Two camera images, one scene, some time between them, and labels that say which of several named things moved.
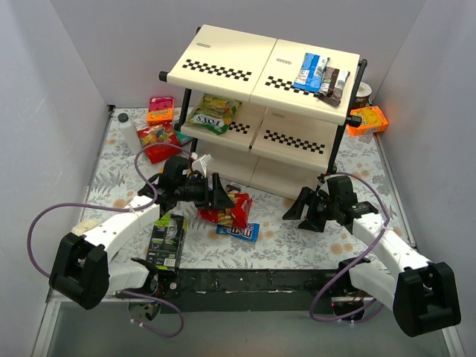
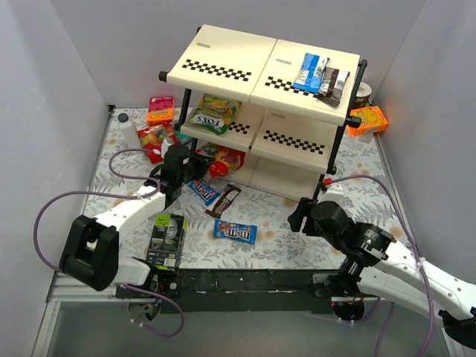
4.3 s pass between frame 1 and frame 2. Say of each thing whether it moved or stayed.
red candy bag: moved
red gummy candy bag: stayed
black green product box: stayed
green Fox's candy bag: stayed
